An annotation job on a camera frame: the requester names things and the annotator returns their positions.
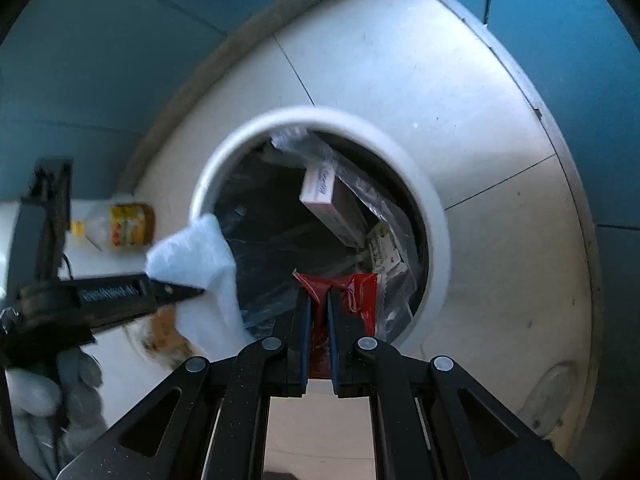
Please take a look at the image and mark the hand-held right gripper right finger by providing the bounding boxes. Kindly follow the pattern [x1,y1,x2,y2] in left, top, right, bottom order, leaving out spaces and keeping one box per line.
[325,289,582,480]

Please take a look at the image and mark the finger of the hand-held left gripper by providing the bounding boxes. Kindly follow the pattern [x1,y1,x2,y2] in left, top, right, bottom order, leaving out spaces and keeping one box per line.
[147,280,206,311]

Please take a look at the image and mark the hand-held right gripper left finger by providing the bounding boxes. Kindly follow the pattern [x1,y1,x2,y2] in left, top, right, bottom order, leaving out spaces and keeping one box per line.
[57,289,313,480]

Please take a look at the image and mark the white tissue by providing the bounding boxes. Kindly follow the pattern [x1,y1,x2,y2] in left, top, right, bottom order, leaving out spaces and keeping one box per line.
[145,213,257,357]

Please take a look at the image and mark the red plastic wrapper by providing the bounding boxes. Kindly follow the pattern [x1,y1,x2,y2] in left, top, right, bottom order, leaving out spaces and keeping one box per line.
[292,269,379,379]

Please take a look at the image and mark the white round trash bin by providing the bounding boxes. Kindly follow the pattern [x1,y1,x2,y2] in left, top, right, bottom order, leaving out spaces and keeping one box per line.
[188,106,452,357]

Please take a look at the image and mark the person's left hand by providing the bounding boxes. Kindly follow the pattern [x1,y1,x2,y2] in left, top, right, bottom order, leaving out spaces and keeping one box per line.
[7,349,104,479]

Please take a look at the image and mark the brown crumpled scrap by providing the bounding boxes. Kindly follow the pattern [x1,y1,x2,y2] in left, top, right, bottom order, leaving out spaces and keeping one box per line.
[126,307,198,362]

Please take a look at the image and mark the yellow label jar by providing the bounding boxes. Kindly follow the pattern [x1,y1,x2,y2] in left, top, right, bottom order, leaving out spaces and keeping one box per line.
[109,203,155,250]

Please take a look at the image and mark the printed white wrapper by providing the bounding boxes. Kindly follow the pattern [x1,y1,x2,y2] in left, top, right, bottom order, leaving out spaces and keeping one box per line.
[366,224,407,282]

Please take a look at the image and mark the pink and white carton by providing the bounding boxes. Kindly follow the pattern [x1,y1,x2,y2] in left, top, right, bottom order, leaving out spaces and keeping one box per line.
[299,162,369,249]

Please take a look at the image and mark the clear plastic bag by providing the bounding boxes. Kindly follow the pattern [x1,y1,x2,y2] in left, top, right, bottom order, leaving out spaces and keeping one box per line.
[270,129,418,338]

